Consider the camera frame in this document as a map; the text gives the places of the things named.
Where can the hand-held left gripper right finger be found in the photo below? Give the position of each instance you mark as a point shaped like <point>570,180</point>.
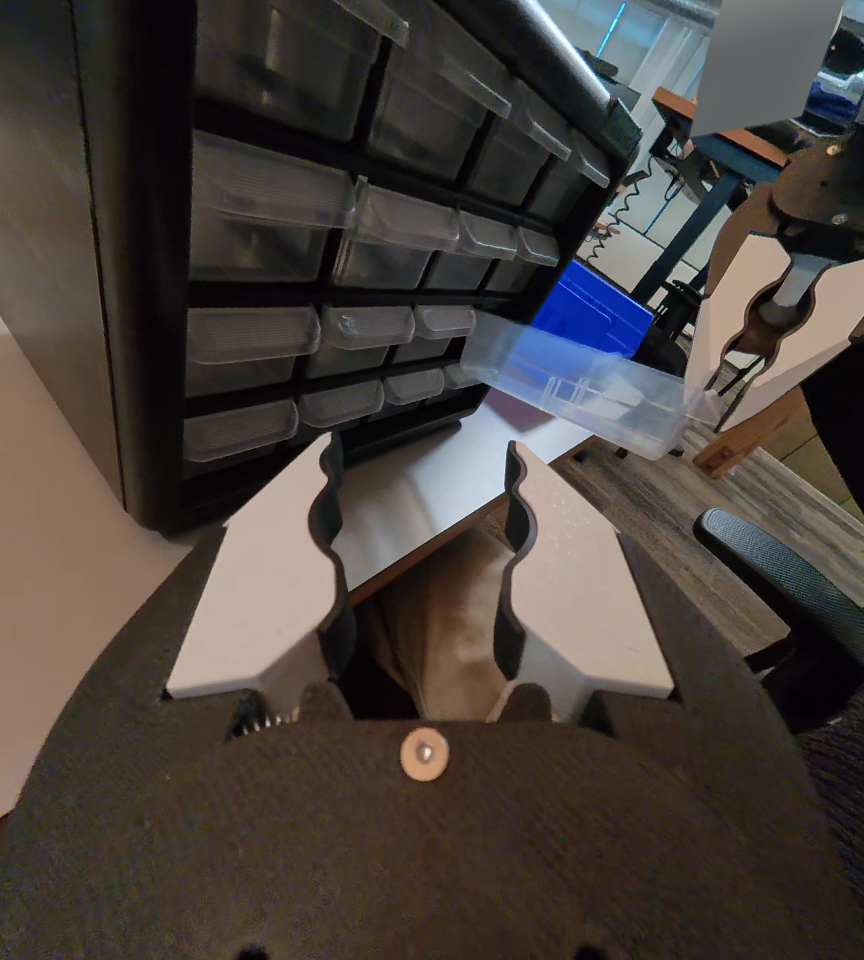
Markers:
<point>582,600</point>

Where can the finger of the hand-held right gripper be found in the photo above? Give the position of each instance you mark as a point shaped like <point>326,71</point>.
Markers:
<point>829,330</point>
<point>732,300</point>

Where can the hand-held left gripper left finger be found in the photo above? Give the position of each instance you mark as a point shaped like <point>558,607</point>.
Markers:
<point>267,585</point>

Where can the blue plastic bin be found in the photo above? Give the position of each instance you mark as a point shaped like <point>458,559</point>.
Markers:
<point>589,315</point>

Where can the clear plastic drawer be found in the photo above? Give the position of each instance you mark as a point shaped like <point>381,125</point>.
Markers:
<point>597,405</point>

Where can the rows of clear cabinet drawers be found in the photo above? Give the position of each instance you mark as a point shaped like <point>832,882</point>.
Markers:
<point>252,225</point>

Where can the black drawer cabinet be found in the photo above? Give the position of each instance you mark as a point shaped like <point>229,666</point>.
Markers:
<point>154,225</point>

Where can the grey desk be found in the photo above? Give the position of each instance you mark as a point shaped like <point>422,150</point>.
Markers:
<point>42,562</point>

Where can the wooden table with black legs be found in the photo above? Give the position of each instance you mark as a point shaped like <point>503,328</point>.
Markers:
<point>766,150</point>

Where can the wooden furniture piece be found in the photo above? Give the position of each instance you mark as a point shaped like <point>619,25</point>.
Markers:
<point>762,435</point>

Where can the black office chair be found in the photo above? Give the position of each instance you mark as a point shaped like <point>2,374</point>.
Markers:
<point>814,592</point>

